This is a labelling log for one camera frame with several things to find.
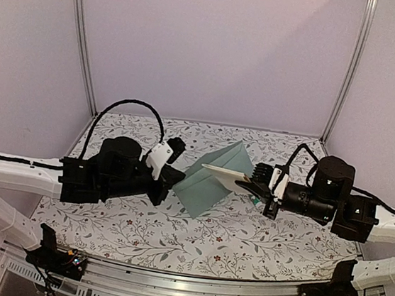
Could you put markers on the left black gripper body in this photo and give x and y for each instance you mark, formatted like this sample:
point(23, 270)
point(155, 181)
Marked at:
point(119, 188)

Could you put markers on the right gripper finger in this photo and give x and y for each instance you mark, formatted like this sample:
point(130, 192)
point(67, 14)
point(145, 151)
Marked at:
point(257, 189)
point(262, 174)

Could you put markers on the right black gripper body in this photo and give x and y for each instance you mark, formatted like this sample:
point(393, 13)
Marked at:
point(317, 209)

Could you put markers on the beige letter paper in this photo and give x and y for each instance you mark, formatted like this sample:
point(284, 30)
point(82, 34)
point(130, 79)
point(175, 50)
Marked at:
point(228, 178)

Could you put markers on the teal blue envelope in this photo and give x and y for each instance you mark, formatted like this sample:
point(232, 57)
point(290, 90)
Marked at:
point(200, 189)

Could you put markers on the green white glue stick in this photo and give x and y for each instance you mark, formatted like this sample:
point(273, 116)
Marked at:
point(255, 200)

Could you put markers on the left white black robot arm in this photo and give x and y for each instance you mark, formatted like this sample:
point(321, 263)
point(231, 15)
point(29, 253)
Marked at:
point(120, 169)

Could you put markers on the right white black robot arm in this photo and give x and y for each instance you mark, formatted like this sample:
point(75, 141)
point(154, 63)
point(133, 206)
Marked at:
point(328, 197)

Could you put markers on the floral patterned table mat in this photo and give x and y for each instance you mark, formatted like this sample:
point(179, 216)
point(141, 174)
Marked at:
point(231, 240)

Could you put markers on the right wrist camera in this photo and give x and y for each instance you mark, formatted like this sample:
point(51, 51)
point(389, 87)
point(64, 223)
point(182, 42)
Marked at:
point(278, 183)

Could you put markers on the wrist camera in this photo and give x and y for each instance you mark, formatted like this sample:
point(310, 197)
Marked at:
point(278, 183)
point(178, 146)

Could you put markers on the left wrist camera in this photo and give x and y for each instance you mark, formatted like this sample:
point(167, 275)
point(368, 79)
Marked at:
point(178, 146)

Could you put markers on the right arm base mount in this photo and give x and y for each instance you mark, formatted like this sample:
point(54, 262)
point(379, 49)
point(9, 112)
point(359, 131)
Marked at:
point(326, 289)

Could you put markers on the front aluminium rail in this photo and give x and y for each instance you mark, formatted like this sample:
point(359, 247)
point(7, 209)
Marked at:
point(184, 293)

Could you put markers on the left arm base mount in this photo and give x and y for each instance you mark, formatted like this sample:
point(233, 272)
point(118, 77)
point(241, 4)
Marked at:
point(69, 265)

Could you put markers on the left aluminium frame post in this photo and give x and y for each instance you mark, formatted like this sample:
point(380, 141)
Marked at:
point(79, 16)

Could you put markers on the aluminium frame post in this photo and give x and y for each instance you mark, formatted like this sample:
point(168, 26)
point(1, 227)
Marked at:
point(79, 16)
point(355, 60)

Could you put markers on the right aluminium frame post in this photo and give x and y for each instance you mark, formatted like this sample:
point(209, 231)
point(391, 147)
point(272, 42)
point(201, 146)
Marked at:
point(355, 60)

